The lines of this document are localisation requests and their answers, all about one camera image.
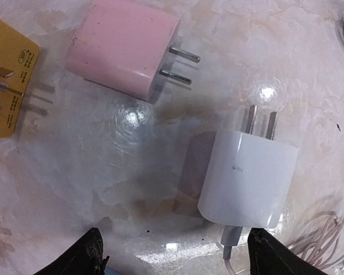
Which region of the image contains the pink plug adapter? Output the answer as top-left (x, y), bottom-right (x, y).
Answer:
top-left (65, 1), bottom-right (200, 101)

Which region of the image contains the yellow cube socket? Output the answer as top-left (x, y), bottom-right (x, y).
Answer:
top-left (0, 19), bottom-right (40, 138)

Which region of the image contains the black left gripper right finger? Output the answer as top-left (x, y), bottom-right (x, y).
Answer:
top-left (248, 228), bottom-right (324, 275)

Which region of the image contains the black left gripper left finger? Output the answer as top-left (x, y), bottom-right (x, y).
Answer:
top-left (35, 227), bottom-right (109, 275)

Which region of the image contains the pinkish white charging cable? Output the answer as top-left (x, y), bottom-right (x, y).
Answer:
top-left (221, 211), bottom-right (344, 275)

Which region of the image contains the white usb charger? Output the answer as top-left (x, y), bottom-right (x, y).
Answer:
top-left (198, 105), bottom-right (299, 229)

